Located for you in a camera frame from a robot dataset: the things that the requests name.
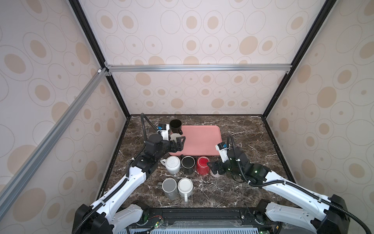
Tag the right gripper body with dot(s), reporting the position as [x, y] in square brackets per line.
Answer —
[221, 167]

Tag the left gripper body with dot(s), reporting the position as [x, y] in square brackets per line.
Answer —
[171, 146]

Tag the grey mug white interior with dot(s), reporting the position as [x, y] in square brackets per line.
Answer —
[174, 137]

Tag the pink mug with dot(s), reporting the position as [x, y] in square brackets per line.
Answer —
[215, 173]

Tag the black mug white base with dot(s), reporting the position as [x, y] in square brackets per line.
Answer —
[176, 126]

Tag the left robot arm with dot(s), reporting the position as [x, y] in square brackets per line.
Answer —
[122, 190]

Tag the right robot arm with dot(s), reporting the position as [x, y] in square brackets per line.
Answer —
[314, 212]

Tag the red mug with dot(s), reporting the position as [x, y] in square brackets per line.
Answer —
[202, 167]

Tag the black mug white rim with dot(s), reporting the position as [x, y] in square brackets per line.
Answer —
[188, 164]

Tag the white ribbed mug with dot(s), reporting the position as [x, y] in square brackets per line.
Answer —
[172, 164]

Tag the white mug front row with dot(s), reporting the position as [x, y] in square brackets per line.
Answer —
[185, 188]

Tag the dark grey mug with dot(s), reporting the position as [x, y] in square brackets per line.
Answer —
[169, 187]

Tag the pink rectangular tray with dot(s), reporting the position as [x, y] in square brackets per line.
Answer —
[201, 140]

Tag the horizontal aluminium bar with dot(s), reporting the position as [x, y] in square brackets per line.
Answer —
[197, 68]

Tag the diagonal aluminium bar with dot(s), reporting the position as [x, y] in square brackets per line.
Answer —
[31, 165]

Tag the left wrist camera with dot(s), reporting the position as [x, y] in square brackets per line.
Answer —
[164, 130]

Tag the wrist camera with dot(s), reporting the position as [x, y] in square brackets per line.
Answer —
[223, 151]
[164, 130]

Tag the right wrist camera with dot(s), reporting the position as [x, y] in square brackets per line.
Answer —
[223, 151]

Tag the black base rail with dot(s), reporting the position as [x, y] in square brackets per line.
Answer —
[244, 215]

